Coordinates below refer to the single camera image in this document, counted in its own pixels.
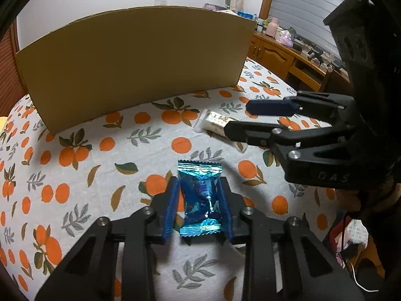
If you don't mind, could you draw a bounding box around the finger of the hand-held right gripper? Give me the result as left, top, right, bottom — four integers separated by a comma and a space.
224, 121, 361, 190
245, 90, 356, 126

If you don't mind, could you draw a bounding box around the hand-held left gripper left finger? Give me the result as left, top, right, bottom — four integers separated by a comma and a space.
34, 176, 180, 301

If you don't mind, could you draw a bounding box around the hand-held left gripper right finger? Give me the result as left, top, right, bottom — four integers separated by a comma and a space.
218, 177, 365, 301

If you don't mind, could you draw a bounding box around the blue foil snack packet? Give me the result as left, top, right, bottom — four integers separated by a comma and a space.
177, 160, 224, 237

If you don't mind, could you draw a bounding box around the white snack bar packet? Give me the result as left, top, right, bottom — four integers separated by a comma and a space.
192, 109, 242, 138

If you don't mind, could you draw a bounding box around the cardboard panel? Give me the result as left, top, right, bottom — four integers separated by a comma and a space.
15, 5, 257, 135

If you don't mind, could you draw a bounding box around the person's right hand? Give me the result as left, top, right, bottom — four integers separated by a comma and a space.
336, 182, 401, 218

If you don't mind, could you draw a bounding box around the wooden sideboard cabinet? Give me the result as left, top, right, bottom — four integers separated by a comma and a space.
247, 33, 353, 93

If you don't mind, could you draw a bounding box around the purple tissue pack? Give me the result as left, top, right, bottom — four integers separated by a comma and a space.
277, 30, 295, 47

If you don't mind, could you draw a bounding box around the pink bottle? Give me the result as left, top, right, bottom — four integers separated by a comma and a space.
266, 17, 281, 38

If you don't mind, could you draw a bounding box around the orange fruit print blanket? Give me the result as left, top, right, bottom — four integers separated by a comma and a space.
0, 57, 370, 301

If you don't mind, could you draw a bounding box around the grey window blind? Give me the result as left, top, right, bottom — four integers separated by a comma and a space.
268, 0, 354, 57

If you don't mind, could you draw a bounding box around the pink printed cloth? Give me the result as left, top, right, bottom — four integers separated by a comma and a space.
343, 219, 368, 245

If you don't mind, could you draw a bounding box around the wooden louvered door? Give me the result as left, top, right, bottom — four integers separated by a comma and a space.
0, 27, 27, 116

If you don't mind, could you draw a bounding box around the white cable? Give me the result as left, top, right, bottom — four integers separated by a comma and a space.
337, 251, 381, 293

